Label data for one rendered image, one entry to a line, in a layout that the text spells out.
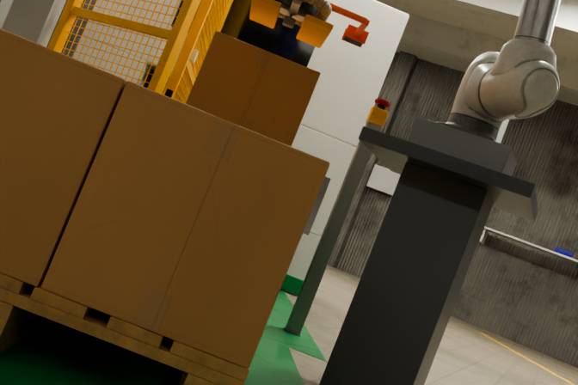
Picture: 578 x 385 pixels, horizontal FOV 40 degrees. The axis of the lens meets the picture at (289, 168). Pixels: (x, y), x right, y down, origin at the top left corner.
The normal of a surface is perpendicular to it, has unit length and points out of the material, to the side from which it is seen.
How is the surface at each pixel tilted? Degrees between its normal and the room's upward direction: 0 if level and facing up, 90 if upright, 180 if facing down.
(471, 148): 90
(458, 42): 90
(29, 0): 90
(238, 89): 90
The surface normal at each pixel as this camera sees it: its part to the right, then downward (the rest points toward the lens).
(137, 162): 0.07, -0.04
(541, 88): 0.22, 0.15
